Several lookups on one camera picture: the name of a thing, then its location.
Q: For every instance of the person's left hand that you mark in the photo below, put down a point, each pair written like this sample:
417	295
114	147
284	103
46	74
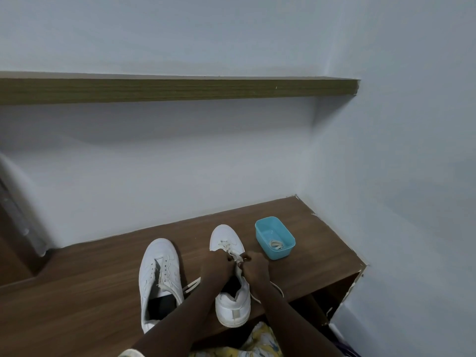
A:
217	265

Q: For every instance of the person's right hand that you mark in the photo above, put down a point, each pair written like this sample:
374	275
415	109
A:
256	269

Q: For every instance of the cream shoelace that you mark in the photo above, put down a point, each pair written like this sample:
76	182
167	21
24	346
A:
227	246
276	244

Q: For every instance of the blue plastic basket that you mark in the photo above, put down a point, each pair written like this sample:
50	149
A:
277	253

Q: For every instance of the white sneaker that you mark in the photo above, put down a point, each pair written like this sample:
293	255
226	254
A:
158	250
234	316

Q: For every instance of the person's left forearm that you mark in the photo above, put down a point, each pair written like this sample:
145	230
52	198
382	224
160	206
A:
174	323

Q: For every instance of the person's right forearm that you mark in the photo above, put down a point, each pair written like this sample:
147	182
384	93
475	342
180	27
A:
297	327

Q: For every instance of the wooden wall shelf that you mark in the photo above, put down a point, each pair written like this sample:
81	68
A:
167	91

